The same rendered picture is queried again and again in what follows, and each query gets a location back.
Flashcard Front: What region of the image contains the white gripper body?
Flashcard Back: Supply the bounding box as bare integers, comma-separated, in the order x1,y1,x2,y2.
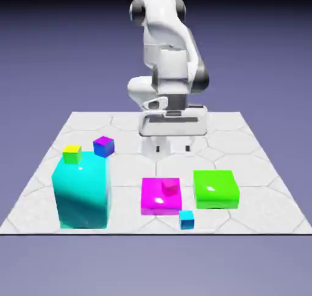
138,104,208,137

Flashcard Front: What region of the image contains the small magenta cube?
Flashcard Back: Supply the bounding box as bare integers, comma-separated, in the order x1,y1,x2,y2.
161,178,181,197

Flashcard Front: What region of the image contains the small purple cube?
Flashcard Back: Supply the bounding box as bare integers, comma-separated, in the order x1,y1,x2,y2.
93,135,116,159

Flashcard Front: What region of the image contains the small cyan cube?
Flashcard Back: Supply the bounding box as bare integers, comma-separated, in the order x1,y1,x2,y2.
179,210,195,231

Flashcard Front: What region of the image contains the small yellow cube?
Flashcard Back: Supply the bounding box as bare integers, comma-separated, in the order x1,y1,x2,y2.
62,145,83,165

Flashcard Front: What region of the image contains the large magenta box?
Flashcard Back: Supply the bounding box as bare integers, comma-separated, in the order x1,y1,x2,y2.
140,177,183,216

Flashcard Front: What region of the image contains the large green box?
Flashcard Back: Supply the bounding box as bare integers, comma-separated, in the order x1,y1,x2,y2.
193,170,241,210

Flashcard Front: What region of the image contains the large cyan box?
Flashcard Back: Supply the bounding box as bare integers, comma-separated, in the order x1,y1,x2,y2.
51,150,112,230

